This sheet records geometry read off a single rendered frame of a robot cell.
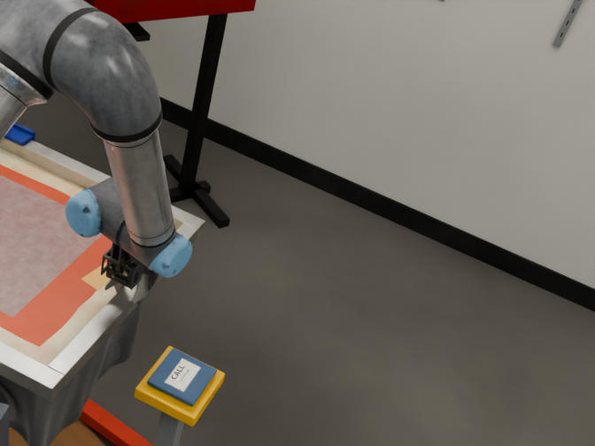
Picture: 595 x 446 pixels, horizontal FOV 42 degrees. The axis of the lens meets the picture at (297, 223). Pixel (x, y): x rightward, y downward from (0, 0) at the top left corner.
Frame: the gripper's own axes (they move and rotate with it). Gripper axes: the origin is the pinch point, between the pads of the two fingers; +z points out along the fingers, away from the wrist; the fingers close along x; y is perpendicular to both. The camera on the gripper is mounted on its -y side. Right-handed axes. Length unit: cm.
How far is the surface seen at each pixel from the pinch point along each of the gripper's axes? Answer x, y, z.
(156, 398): 17.2, 18.3, 2.9
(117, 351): -9.0, -15.4, 40.0
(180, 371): 18.2, 11.6, 1.0
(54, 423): -8.5, 11.5, 38.3
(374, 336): 47, -122, 98
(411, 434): 73, -85, 98
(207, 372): 22.8, 8.8, 1.1
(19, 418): -11.1, 20.4, 27.8
